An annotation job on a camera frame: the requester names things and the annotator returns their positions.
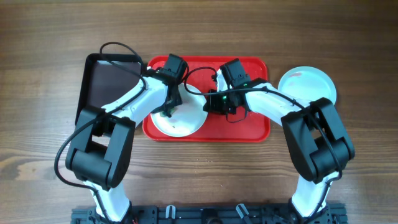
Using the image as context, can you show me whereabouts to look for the green yellow sponge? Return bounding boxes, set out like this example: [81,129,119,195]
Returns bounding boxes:
[160,107,177,118]

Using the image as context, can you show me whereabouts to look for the white plate back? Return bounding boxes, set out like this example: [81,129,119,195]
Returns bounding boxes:
[150,83,208,138]

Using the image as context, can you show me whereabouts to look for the light blue plate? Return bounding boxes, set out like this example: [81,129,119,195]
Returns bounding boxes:
[278,66,337,104]

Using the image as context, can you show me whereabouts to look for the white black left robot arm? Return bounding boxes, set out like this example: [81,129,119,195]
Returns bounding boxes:
[60,68,185,223]

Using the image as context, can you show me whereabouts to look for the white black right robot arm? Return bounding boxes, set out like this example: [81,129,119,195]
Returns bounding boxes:
[207,78,355,223]

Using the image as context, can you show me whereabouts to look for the red tray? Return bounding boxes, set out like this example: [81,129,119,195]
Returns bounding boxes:
[142,55,271,142]

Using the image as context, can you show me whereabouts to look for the black tray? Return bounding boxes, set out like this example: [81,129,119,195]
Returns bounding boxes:
[75,53,142,123]

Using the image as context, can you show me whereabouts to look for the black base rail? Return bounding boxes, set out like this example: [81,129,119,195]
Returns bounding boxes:
[70,203,349,224]

